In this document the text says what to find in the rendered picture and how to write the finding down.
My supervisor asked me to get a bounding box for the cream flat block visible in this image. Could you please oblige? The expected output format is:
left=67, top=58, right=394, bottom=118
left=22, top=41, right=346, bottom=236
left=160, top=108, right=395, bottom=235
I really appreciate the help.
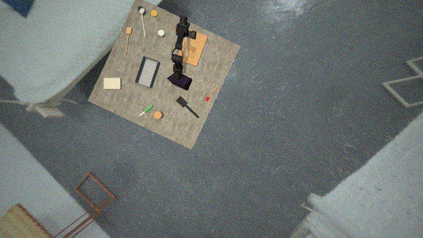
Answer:
left=104, top=78, right=122, bottom=90

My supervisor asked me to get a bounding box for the dark grey spatula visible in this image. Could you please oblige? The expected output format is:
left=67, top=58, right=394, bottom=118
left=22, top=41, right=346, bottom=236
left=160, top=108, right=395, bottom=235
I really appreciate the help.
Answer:
left=176, top=96, right=199, bottom=118

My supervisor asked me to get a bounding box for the light wooden board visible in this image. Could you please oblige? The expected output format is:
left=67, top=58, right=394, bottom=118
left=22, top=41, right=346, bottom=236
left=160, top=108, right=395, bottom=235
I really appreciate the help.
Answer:
left=178, top=32, right=208, bottom=67

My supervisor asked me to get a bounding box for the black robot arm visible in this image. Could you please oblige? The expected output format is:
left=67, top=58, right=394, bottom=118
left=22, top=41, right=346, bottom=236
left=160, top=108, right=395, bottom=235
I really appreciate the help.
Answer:
left=171, top=15, right=190, bottom=80

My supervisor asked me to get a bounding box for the white cylinder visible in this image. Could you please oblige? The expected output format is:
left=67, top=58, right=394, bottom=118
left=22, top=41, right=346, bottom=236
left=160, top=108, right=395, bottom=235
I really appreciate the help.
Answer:
left=158, top=30, right=166, bottom=38

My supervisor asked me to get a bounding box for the grey cylinder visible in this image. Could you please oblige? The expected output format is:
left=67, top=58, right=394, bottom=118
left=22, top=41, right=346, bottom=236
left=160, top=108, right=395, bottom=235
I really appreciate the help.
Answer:
left=154, top=111, right=164, bottom=119

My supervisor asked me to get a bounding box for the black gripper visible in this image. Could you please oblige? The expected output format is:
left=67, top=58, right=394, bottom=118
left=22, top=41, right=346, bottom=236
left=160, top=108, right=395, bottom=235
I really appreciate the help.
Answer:
left=185, top=30, right=196, bottom=40

